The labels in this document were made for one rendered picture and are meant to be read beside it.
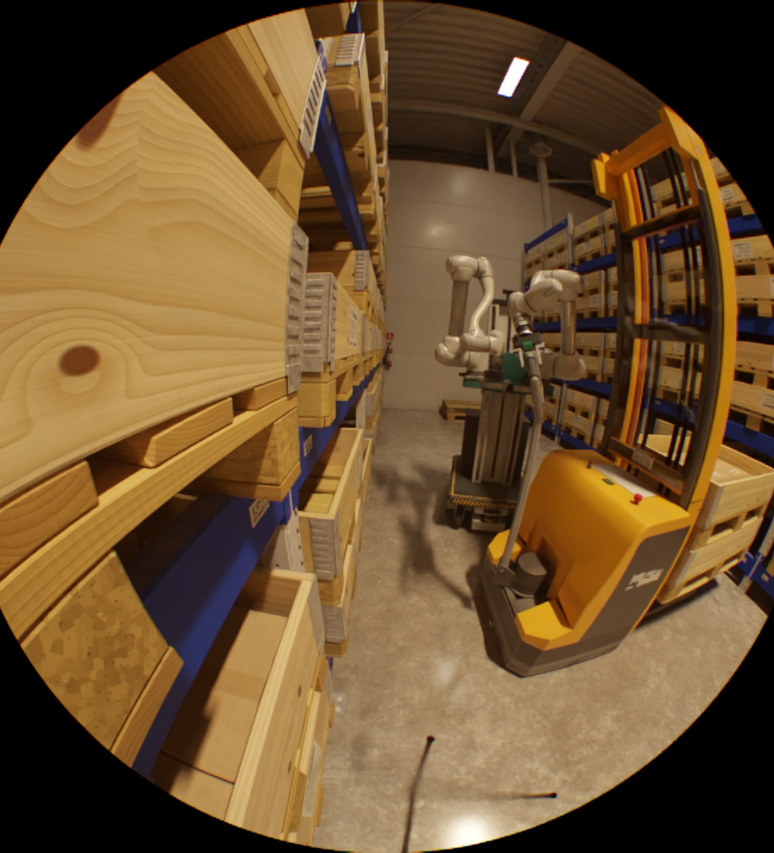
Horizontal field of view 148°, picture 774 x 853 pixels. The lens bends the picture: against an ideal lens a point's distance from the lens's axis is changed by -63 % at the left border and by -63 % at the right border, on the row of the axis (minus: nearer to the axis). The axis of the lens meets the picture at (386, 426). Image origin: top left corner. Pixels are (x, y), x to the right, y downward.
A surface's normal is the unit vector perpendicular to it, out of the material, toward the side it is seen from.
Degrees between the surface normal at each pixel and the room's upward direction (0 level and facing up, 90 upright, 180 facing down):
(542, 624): 22
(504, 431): 90
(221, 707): 0
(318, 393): 90
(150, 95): 90
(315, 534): 90
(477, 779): 0
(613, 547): 74
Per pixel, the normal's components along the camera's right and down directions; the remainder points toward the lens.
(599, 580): -0.95, -0.31
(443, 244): -0.02, 0.26
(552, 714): 0.04, -0.96
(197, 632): 1.00, 0.04
